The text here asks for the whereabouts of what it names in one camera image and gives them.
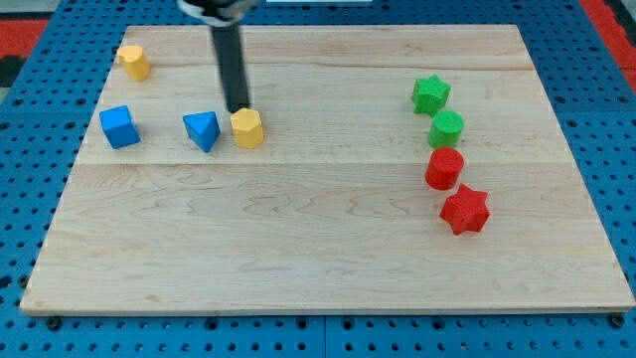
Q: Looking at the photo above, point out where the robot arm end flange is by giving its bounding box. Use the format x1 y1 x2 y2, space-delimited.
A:
176 0 260 27

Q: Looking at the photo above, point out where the yellow heart block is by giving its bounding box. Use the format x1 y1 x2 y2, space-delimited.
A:
116 45 150 82

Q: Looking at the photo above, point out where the wooden board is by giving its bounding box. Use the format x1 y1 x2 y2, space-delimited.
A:
21 25 635 316

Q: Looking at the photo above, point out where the yellow hexagon block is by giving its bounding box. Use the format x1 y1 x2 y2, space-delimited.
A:
231 108 264 149

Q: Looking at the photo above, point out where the red cylinder block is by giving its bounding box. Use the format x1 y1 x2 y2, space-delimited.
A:
424 147 464 191

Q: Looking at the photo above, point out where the blue triangle block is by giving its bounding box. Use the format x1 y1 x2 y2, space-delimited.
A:
183 111 221 152

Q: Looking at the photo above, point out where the green cylinder block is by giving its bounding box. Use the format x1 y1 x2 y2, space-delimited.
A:
427 110 464 149

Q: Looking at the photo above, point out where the green star block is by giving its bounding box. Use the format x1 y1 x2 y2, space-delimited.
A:
411 75 451 116

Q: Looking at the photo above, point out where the red star block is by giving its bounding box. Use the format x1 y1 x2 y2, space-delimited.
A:
439 184 490 235

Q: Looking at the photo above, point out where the black cylindrical pointer rod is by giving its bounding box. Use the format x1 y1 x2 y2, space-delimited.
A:
211 23 250 113

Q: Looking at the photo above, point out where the blue cube block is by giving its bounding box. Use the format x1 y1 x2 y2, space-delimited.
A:
98 105 141 149

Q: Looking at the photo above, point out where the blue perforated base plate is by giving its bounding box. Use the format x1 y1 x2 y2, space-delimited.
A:
1 1 635 357

